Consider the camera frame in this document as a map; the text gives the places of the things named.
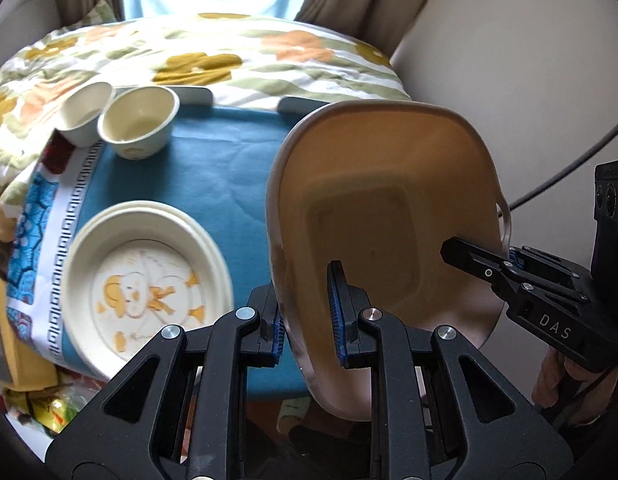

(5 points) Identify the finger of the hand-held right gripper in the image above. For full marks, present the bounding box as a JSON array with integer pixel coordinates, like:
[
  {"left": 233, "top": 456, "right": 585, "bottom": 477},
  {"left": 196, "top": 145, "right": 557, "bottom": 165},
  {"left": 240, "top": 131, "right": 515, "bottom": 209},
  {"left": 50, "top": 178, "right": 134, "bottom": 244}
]
[
  {"left": 440, "top": 236, "right": 527, "bottom": 301},
  {"left": 509, "top": 246, "right": 590, "bottom": 306}
]

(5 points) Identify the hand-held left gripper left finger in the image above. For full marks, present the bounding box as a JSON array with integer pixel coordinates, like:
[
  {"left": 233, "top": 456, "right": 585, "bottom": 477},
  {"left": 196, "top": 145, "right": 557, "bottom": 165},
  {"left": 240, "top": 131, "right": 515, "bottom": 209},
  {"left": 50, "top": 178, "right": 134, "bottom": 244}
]
[{"left": 45, "top": 282, "right": 290, "bottom": 480}]

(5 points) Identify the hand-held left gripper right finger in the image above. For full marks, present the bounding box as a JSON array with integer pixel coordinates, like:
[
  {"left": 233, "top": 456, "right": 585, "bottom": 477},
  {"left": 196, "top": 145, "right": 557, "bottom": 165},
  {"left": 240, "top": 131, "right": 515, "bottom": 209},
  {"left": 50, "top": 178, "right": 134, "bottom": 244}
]
[{"left": 326, "top": 260, "right": 575, "bottom": 480}]

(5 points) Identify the pink square dish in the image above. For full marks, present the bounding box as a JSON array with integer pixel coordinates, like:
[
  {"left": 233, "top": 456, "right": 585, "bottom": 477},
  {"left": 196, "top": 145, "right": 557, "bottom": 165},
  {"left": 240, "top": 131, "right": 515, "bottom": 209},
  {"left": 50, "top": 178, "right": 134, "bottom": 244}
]
[{"left": 265, "top": 100, "right": 514, "bottom": 422}]

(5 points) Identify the yellow bear plate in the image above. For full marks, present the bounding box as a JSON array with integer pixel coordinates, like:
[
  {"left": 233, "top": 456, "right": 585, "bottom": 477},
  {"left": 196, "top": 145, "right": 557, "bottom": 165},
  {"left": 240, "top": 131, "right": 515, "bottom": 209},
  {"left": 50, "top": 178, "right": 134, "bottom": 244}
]
[{"left": 68, "top": 207, "right": 231, "bottom": 376}]

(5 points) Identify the deep white plate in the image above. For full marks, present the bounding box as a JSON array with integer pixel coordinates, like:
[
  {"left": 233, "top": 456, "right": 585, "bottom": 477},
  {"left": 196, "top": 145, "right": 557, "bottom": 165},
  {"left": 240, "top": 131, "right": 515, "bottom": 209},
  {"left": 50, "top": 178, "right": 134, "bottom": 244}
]
[{"left": 61, "top": 200, "right": 236, "bottom": 381}]

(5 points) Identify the person's right hand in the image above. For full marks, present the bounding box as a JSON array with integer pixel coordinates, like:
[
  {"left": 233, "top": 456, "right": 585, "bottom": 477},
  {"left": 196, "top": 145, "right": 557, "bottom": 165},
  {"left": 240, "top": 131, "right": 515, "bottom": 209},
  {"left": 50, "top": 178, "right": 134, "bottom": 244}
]
[{"left": 532, "top": 349, "right": 618, "bottom": 428}]

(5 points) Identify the blue tablecloth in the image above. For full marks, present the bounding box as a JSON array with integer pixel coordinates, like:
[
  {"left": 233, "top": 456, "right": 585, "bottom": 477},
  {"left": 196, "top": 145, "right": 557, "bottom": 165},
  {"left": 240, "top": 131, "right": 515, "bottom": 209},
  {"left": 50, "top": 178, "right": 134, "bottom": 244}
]
[{"left": 59, "top": 102, "right": 350, "bottom": 401}]

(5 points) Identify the colourful plastic packaging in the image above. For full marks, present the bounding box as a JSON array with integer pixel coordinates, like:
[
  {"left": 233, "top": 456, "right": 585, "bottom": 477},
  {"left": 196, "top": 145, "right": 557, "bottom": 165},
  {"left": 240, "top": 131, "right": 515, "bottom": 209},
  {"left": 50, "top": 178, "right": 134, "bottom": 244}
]
[{"left": 4, "top": 375, "right": 110, "bottom": 433}]

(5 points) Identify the cream bowl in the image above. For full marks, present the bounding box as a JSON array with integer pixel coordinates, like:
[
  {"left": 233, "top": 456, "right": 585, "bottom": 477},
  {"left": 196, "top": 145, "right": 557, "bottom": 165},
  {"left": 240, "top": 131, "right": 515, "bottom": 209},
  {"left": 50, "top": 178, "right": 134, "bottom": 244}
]
[{"left": 97, "top": 86, "right": 181, "bottom": 160}]

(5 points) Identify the yellow cloth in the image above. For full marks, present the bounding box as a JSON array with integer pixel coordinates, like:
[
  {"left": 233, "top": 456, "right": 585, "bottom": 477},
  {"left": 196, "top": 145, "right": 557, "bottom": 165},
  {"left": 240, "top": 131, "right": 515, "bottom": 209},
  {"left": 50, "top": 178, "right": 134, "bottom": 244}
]
[{"left": 0, "top": 275, "right": 57, "bottom": 391}]

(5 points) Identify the patterned blue white cloth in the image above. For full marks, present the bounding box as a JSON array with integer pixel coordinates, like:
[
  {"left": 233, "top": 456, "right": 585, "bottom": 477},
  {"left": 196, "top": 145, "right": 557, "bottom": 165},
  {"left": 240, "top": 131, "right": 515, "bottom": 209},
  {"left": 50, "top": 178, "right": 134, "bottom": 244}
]
[{"left": 4, "top": 132, "right": 107, "bottom": 366}]

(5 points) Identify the floral blanket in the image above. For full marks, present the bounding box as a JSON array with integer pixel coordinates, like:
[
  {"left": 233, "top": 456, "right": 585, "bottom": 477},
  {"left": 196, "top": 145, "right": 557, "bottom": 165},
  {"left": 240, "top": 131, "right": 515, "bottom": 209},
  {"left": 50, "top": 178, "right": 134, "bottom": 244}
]
[{"left": 0, "top": 12, "right": 410, "bottom": 241}]

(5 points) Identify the small white bowl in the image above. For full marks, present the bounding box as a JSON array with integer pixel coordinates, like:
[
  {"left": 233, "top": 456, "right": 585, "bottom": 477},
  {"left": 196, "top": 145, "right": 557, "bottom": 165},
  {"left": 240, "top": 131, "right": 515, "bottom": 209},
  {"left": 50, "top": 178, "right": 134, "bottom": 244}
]
[{"left": 54, "top": 81, "right": 114, "bottom": 147}]

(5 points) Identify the patterned pillow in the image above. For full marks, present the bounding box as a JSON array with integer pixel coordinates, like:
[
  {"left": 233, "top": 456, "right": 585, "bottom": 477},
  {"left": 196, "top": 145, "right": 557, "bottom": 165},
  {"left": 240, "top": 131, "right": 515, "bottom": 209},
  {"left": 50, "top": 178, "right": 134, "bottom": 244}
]
[{"left": 76, "top": 0, "right": 114, "bottom": 26}]

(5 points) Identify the grey headboard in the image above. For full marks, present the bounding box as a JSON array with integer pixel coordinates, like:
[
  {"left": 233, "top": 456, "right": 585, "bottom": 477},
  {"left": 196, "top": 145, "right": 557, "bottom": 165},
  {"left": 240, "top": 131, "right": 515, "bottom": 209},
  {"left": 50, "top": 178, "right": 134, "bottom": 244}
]
[{"left": 0, "top": 0, "right": 64, "bottom": 51}]

